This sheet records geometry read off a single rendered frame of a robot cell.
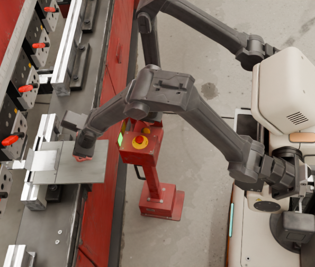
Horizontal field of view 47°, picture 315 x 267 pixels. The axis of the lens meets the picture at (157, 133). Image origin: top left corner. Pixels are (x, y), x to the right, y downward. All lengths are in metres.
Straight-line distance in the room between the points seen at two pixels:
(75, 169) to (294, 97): 0.79
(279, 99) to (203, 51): 2.14
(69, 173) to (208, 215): 1.15
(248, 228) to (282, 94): 1.09
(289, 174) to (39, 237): 0.90
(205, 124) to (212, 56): 2.26
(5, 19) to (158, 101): 0.68
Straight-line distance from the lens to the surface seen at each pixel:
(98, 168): 1.34
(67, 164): 1.39
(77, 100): 1.73
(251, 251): 1.94
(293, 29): 3.35
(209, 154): 2.48
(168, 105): 0.73
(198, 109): 0.78
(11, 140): 1.13
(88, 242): 1.60
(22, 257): 1.34
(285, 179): 1.04
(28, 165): 1.43
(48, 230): 1.44
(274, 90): 1.03
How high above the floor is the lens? 2.13
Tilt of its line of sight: 55 degrees down
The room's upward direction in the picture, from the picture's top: 11 degrees counter-clockwise
